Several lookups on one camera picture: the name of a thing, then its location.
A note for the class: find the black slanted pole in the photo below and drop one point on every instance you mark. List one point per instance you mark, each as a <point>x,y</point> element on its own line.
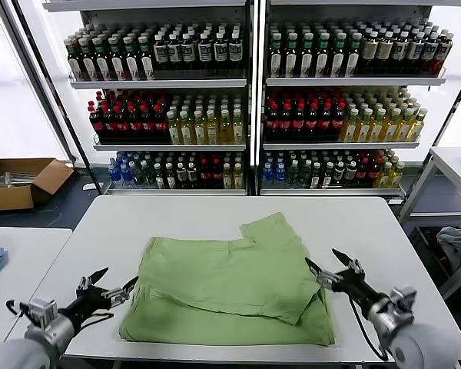
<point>448,115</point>
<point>39,57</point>

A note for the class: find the dark bottle green cap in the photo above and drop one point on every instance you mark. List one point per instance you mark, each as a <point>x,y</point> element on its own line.
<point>291,61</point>
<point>276,61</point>
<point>322,61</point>
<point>103,65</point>
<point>118,65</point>
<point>338,61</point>
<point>307,61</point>
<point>75,65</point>
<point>352,61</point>
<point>88,65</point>
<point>132,65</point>
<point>147,65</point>

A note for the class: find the red cap cola bottle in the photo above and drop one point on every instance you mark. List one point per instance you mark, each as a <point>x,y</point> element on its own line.
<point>312,125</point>
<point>109,127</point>
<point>161,127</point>
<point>204,177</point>
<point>216,177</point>
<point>299,125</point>
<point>338,125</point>
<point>122,127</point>
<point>286,125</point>
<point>325,125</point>
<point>135,127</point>
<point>373,175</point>
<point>272,125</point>
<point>148,127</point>
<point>97,127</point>
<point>362,175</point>

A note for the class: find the grey metal shelving unit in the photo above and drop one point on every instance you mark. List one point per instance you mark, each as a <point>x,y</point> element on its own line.
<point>349,82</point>
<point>157,84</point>

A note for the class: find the dark bottle beige label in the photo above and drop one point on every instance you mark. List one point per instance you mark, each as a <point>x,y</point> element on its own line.
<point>369,52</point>
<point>384,52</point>

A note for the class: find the dark bottle white cap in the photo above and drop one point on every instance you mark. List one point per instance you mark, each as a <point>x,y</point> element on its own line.
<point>235,52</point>
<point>160,178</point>
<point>188,53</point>
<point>442,52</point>
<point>174,54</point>
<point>350,175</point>
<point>339,175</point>
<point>428,52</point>
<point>327,177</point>
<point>316,177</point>
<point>221,52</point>
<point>192,177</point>
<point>413,52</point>
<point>205,53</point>
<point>398,52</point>
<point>161,54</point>
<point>181,177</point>
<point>170,178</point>

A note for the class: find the white paper scrap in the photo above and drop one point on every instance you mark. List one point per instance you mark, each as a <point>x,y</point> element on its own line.
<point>88,187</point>

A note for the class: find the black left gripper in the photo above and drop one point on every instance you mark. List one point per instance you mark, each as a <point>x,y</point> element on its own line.
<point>88,301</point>

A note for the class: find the brown cardboard box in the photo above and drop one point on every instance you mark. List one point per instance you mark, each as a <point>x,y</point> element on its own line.
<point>7,198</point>

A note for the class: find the grey metal side table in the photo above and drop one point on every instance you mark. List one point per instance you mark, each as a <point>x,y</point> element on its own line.
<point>453,157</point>

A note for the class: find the pale blue cloth pile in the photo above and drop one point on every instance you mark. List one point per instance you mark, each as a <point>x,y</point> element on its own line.
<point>455,242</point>

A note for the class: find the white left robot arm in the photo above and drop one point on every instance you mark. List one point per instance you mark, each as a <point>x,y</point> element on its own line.
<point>30,346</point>

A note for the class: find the grey metal rods bundle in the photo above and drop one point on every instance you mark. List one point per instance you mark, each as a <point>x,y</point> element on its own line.
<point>21,180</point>

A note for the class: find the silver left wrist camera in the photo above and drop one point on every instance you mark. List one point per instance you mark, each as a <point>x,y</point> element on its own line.
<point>42,311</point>

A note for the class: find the dark green drink bottle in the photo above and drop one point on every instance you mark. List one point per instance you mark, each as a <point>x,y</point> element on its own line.
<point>304,177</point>
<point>139,177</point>
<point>150,177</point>
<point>292,177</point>

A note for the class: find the yellow juice bottle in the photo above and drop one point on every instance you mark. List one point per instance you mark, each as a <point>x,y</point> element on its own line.
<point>376,130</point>
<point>396,176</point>
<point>403,130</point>
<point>416,128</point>
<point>390,130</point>
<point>238,132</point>
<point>227,178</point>
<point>173,132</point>
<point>349,130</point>
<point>213,132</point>
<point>363,130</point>
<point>226,132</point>
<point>186,132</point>
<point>238,178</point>
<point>199,132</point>
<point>385,177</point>

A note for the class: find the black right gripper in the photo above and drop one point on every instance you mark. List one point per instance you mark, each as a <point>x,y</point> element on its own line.
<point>357,288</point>

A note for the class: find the blue drink bottle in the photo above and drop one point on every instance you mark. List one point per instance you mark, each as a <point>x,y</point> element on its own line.
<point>127,175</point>
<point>279,175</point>
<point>114,175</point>
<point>267,175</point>

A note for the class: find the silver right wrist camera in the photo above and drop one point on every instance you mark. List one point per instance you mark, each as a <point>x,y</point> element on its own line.
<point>403,300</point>

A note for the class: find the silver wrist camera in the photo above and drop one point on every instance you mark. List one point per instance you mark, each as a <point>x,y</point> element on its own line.
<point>403,300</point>
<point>42,311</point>

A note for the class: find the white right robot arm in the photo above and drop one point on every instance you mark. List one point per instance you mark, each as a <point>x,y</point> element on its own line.
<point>407,342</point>

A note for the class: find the light green t-shirt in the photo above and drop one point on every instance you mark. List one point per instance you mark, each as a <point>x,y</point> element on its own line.
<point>223,276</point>

